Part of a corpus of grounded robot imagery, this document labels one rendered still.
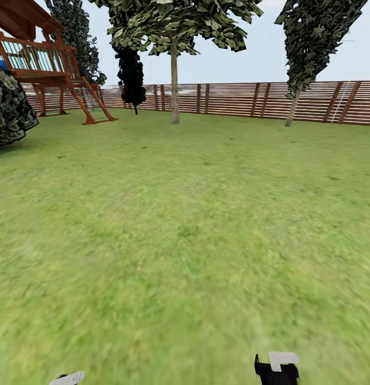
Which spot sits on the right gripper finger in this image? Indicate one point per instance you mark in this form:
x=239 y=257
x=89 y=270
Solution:
x=257 y=365
x=296 y=371

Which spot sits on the bush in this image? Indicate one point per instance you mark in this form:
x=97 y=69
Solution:
x=16 y=114

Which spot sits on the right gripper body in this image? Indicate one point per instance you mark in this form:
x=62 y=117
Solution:
x=269 y=377

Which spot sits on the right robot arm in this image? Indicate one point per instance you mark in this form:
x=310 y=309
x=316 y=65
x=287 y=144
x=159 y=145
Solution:
x=281 y=370

